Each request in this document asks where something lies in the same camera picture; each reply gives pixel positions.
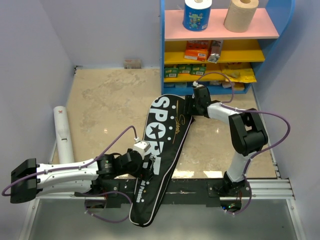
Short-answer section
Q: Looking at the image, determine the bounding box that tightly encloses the black sport racket bag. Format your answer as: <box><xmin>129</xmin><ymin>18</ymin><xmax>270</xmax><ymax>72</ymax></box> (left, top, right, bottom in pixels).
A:
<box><xmin>129</xmin><ymin>94</ymin><xmax>194</xmax><ymax>228</ymax></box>

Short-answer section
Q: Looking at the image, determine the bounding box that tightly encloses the white shuttlecock tube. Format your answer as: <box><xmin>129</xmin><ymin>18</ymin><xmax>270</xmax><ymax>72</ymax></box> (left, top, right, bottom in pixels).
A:
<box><xmin>53</xmin><ymin>106</ymin><xmax>75</xmax><ymax>164</ymax></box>

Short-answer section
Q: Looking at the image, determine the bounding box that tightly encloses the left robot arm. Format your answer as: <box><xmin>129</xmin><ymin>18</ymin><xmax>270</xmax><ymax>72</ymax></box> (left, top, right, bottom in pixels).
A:
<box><xmin>9</xmin><ymin>148</ymin><xmax>155</xmax><ymax>204</ymax></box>

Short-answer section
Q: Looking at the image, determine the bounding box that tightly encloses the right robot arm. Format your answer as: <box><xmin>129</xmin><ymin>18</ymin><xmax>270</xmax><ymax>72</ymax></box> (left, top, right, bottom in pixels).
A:
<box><xmin>184</xmin><ymin>86</ymin><xmax>269</xmax><ymax>197</ymax></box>

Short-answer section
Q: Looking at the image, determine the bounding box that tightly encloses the green box right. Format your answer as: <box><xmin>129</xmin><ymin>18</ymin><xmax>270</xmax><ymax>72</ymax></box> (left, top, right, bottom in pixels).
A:
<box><xmin>190</xmin><ymin>63</ymin><xmax>207</xmax><ymax>76</ymax></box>

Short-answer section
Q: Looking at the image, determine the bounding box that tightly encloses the green box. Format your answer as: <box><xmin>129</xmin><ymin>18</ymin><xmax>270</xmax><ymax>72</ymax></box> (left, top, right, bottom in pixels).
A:
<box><xmin>178</xmin><ymin>64</ymin><xmax>193</xmax><ymax>75</ymax></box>
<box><xmin>190</xmin><ymin>63</ymin><xmax>207</xmax><ymax>76</ymax></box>
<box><xmin>164</xmin><ymin>65</ymin><xmax>179</xmax><ymax>78</ymax></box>

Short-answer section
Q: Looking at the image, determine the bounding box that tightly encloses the green box middle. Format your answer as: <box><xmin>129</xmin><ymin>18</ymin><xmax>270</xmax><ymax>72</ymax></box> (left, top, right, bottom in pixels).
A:
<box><xmin>178</xmin><ymin>64</ymin><xmax>193</xmax><ymax>75</ymax></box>

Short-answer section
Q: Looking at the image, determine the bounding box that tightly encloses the green box left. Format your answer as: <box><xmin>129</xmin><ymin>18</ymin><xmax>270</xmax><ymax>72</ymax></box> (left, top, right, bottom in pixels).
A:
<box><xmin>164</xmin><ymin>65</ymin><xmax>179</xmax><ymax>78</ymax></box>

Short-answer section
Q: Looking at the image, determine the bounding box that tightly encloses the blue shelf unit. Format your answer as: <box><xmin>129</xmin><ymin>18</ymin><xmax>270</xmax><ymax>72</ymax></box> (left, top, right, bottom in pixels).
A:
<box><xmin>160</xmin><ymin>0</ymin><xmax>296</xmax><ymax>96</ymax></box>

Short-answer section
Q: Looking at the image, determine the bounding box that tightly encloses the orange snack box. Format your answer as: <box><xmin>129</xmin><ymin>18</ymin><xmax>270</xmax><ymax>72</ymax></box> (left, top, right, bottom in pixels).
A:
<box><xmin>184</xmin><ymin>40</ymin><xmax>209</xmax><ymax>62</ymax></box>

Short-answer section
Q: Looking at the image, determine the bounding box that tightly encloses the yellow snack bag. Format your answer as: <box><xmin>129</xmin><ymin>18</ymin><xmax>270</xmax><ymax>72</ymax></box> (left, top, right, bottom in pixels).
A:
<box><xmin>220</xmin><ymin>62</ymin><xmax>257</xmax><ymax>83</ymax></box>

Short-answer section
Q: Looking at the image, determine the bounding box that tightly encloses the silver snack bag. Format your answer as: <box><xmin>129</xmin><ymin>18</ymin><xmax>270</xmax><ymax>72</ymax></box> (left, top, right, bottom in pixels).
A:
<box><xmin>207</xmin><ymin>40</ymin><xmax>224</xmax><ymax>64</ymax></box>

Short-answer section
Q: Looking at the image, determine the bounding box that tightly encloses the small pink eraser box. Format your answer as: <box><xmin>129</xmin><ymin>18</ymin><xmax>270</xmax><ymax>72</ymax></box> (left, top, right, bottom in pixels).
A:
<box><xmin>123</xmin><ymin>58</ymin><xmax>142</xmax><ymax>69</ymax></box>

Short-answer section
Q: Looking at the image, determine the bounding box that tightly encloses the blue wrapped paper roll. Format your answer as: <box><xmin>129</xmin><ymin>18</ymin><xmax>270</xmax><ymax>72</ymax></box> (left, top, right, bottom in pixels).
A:
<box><xmin>182</xmin><ymin>0</ymin><xmax>213</xmax><ymax>32</ymax></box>

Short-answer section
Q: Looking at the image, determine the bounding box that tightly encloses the brown paper towel roll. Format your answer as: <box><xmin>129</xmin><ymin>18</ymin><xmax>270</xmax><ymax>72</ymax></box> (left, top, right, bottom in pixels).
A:
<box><xmin>223</xmin><ymin>0</ymin><xmax>259</xmax><ymax>33</ymax></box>

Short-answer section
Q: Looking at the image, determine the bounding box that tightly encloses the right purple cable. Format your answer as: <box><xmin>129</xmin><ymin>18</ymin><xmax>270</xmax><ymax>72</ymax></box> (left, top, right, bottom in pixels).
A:
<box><xmin>193</xmin><ymin>71</ymin><xmax>292</xmax><ymax>216</ymax></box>

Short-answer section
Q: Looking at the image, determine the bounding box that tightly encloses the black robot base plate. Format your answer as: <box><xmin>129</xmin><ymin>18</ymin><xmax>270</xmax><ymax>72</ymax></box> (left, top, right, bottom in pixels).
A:
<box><xmin>74</xmin><ymin>178</ymin><xmax>252</xmax><ymax>212</ymax></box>

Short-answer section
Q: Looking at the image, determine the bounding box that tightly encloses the aluminium rail frame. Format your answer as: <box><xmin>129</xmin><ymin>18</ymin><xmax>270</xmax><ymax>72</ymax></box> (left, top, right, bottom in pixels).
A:
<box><xmin>20</xmin><ymin>69</ymin><xmax>305</xmax><ymax>240</ymax></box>

